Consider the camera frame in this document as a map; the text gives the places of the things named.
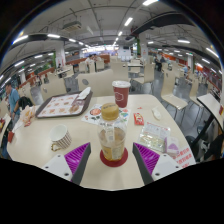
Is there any white card with red border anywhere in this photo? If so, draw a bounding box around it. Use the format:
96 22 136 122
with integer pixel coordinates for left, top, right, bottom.
12 118 25 134

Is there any person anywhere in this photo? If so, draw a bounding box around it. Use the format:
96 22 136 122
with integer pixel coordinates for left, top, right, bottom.
153 51 168 72
3 82 22 126

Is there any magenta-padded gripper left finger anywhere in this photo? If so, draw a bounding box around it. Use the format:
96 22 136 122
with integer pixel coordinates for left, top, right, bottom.
40 142 92 186

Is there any flat round red coaster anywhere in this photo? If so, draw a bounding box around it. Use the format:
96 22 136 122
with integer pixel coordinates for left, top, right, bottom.
99 147 129 168

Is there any beige side table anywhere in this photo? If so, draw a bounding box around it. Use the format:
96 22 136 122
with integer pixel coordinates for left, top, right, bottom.
196 93 224 129

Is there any red ketchup packet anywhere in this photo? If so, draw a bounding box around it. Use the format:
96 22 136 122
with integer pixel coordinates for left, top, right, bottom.
133 112 145 126

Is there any white striped mug gold handle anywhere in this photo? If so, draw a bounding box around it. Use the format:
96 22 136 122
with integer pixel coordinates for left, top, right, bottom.
49 124 73 152

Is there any group of ceiling lights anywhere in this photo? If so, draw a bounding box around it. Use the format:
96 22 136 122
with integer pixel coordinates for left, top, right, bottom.
0 0 224 78

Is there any group of beige chairs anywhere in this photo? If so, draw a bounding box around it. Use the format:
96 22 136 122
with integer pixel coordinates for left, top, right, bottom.
19 56 214 111

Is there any beige plywood chair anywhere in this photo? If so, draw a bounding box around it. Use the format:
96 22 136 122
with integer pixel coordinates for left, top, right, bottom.
76 68 129 98
159 71 189 126
39 78 68 101

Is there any clear bottle with yellow drink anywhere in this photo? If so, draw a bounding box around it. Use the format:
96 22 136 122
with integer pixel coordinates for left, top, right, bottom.
97 102 128 163

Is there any ceiling air conditioner unit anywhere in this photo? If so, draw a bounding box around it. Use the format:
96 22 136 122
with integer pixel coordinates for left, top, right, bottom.
62 20 83 33

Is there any dark tray with paper liner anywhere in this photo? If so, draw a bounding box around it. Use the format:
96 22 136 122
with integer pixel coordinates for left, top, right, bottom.
34 90 94 119

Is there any white crumpled napkin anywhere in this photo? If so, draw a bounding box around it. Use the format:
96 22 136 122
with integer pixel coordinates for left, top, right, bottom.
77 86 92 101

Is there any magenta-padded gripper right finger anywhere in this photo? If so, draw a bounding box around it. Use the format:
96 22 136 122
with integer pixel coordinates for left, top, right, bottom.
131 142 184 186

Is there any red paper carton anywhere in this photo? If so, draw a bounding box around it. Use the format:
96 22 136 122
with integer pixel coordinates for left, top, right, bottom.
7 130 16 144

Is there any purple tissue pack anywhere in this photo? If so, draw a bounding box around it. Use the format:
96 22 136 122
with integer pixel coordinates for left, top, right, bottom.
163 135 181 156

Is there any colourful printed flyer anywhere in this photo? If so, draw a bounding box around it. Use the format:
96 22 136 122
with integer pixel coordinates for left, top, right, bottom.
80 103 132 127

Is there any black backpack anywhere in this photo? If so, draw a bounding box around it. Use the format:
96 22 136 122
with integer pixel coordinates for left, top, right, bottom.
18 95 34 111

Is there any red paper cup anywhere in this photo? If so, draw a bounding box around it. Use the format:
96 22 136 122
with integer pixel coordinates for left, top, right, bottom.
111 80 132 109

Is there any crumpled white tissue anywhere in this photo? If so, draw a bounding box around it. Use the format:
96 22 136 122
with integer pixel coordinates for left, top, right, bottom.
151 106 162 121

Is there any clear plastic bag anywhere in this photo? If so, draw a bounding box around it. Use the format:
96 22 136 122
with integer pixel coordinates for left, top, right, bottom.
138 121 172 153

